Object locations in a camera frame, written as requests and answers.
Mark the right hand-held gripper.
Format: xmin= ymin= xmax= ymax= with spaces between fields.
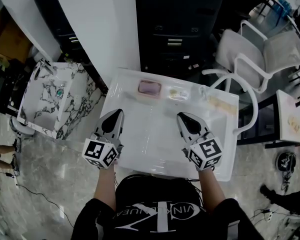
xmin=176 ymin=112 xmax=224 ymax=172

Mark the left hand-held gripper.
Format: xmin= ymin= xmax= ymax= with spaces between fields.
xmin=82 ymin=108 xmax=125 ymax=170

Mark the white sink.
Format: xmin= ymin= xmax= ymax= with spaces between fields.
xmin=99 ymin=67 xmax=241 ymax=183

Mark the person's left forearm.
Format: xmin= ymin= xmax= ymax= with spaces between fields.
xmin=93 ymin=166 xmax=117 ymax=211

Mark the person's right forearm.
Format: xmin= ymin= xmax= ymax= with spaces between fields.
xmin=198 ymin=168 xmax=227 ymax=208

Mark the marble patterned sink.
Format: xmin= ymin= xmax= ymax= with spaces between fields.
xmin=16 ymin=58 xmax=102 ymax=141

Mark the purple soap bar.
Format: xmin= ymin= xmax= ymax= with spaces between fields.
xmin=139 ymin=80 xmax=159 ymax=94

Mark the person's black printed shirt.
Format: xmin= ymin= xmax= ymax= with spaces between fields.
xmin=70 ymin=174 xmax=264 ymax=240

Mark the round white base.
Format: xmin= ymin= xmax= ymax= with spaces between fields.
xmin=9 ymin=115 xmax=36 ymax=137

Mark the chrome faucet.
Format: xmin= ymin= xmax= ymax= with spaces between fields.
xmin=33 ymin=58 xmax=56 ymax=81

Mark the white mesh chair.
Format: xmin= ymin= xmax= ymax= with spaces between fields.
xmin=214 ymin=19 xmax=300 ymax=95

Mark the small white side table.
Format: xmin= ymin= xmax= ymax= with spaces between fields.
xmin=264 ymin=89 xmax=300 ymax=150

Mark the round black device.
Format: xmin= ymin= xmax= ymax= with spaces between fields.
xmin=275 ymin=150 xmax=298 ymax=173

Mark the white curved desk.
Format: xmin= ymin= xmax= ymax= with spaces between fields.
xmin=0 ymin=0 xmax=142 ymax=86

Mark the black cabinet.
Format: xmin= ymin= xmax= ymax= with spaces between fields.
xmin=134 ymin=0 xmax=227 ymax=73

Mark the black drawer unit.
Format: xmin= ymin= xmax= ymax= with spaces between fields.
xmin=25 ymin=0 xmax=91 ymax=61

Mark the cardboard box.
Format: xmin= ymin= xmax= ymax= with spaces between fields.
xmin=0 ymin=18 xmax=32 ymax=64

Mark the black floor cable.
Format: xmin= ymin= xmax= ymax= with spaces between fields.
xmin=4 ymin=172 xmax=76 ymax=229

